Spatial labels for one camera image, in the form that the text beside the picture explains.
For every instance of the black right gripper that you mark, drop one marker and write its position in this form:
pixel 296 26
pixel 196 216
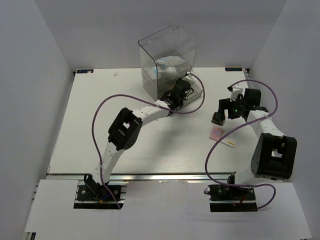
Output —
pixel 226 103

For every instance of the black gold-edged compact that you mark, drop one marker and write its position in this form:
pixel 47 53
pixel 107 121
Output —
pixel 218 119

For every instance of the pink makeup packet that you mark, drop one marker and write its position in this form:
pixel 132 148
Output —
pixel 216 133

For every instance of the clear acrylic organizer with drawers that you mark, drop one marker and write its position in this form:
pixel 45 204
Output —
pixel 171 40

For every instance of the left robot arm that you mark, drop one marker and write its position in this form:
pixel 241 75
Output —
pixel 125 129

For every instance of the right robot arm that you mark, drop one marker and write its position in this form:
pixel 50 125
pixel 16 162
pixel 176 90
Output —
pixel 289 151

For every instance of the blue label sticker right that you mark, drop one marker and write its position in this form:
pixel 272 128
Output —
pixel 233 69

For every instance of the blue label sticker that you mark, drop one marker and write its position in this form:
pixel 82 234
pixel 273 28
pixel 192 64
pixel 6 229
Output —
pixel 84 71
pixel 233 69

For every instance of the blue label sticker left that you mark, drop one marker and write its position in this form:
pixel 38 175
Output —
pixel 84 71

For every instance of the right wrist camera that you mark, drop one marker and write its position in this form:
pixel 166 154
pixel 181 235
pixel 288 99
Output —
pixel 234 90

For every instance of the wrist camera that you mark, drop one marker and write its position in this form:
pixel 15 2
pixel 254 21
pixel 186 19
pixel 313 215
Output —
pixel 234 90
pixel 190 78

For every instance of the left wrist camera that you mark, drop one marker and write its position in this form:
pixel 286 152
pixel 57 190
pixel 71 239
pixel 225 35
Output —
pixel 190 78

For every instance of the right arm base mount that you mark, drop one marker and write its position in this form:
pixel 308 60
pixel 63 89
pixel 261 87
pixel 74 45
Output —
pixel 226 199

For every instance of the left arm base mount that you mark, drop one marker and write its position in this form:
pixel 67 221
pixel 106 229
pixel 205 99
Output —
pixel 86 199

